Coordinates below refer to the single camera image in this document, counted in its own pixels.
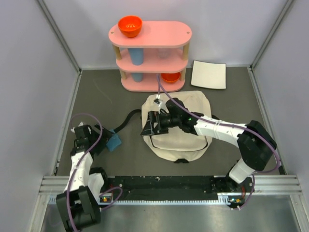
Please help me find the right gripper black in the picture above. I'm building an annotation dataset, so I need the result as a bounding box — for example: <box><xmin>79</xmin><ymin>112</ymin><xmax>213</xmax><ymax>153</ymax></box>
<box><xmin>140</xmin><ymin>111</ymin><xmax>181</xmax><ymax>137</ymax></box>

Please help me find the teal blue small book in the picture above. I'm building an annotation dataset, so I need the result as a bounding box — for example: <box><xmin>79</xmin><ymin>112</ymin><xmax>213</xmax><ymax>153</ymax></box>
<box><xmin>106</xmin><ymin>130</ymin><xmax>122</xmax><ymax>152</ymax></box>

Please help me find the beige canvas backpack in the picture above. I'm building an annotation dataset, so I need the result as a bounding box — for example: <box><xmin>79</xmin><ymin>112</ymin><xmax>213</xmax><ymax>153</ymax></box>
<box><xmin>142</xmin><ymin>90</ymin><xmax>212</xmax><ymax>162</ymax></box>

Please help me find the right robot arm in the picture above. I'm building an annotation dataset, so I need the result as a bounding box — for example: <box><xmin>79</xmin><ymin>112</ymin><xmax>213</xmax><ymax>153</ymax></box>
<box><xmin>141</xmin><ymin>98</ymin><xmax>280</xmax><ymax>191</ymax></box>

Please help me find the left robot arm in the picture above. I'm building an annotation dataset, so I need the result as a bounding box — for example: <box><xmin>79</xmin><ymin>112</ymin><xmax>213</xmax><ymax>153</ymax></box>
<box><xmin>56</xmin><ymin>122</ymin><xmax>110</xmax><ymax>232</ymax></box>

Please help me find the blue cup bottom shelf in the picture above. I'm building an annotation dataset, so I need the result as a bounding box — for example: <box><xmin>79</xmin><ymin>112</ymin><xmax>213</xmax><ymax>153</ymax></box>
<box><xmin>131</xmin><ymin>73</ymin><xmax>143</xmax><ymax>83</ymax></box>

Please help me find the blue cup shelf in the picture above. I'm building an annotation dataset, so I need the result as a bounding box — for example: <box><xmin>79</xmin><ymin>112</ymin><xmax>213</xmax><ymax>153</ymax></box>
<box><xmin>131</xmin><ymin>73</ymin><xmax>143</xmax><ymax>83</ymax></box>
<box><xmin>128</xmin><ymin>48</ymin><xmax>144</xmax><ymax>65</ymax></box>

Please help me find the orange bowl bottom shelf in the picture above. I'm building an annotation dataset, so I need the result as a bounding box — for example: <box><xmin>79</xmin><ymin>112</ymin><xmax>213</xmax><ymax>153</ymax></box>
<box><xmin>161</xmin><ymin>72</ymin><xmax>181</xmax><ymax>84</ymax></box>

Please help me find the clear glass cup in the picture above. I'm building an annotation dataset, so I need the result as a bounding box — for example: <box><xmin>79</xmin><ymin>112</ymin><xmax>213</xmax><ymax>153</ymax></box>
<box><xmin>157</xmin><ymin>48</ymin><xmax>169</xmax><ymax>59</ymax></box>

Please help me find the blue cup middle shelf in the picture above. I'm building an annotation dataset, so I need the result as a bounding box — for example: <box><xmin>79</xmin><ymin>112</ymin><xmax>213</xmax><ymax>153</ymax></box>
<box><xmin>128</xmin><ymin>48</ymin><xmax>144</xmax><ymax>65</ymax></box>

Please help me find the white square plate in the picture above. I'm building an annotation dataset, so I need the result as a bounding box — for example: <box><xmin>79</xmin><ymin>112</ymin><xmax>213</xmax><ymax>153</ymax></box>
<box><xmin>191</xmin><ymin>60</ymin><xmax>226</xmax><ymax>89</ymax></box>

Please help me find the pink three-tier shelf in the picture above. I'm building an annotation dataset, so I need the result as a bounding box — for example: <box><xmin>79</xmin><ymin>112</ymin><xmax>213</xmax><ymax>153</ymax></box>
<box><xmin>109</xmin><ymin>21</ymin><xmax>192</xmax><ymax>92</ymax></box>

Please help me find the orange bowl on top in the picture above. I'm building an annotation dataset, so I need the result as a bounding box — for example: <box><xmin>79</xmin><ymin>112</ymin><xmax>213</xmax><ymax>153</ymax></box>
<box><xmin>118</xmin><ymin>15</ymin><xmax>142</xmax><ymax>38</ymax></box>

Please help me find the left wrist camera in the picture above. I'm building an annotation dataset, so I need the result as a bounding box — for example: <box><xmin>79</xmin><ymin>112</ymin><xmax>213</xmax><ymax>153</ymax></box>
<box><xmin>70</xmin><ymin>122</ymin><xmax>84</xmax><ymax>133</ymax></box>

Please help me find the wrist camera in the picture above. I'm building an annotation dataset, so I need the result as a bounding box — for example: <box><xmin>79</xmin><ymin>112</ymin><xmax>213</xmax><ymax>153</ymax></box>
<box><xmin>154</xmin><ymin>94</ymin><xmax>166</xmax><ymax>110</ymax></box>
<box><xmin>70</xmin><ymin>122</ymin><xmax>84</xmax><ymax>133</ymax></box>

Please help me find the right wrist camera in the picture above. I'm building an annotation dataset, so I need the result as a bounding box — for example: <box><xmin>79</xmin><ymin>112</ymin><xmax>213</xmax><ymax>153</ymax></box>
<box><xmin>154</xmin><ymin>94</ymin><xmax>166</xmax><ymax>110</ymax></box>

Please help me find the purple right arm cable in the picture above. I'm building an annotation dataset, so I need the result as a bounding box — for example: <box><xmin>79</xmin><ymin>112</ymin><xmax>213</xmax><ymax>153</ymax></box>
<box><xmin>156</xmin><ymin>74</ymin><xmax>281</xmax><ymax>211</ymax></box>

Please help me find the grey cable duct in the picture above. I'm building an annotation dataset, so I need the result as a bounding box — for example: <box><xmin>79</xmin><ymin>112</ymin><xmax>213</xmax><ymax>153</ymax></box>
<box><xmin>48</xmin><ymin>192</ymin><xmax>244</xmax><ymax>206</ymax></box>

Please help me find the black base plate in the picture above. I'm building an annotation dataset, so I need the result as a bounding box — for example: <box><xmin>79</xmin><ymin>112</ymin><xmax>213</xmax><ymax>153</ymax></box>
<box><xmin>108</xmin><ymin>175</ymin><xmax>253</xmax><ymax>201</ymax></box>

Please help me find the aluminium frame post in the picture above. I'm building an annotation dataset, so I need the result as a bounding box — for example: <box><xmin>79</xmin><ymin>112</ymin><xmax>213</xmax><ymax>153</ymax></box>
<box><xmin>250</xmin><ymin>0</ymin><xmax>295</xmax><ymax>72</ymax></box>

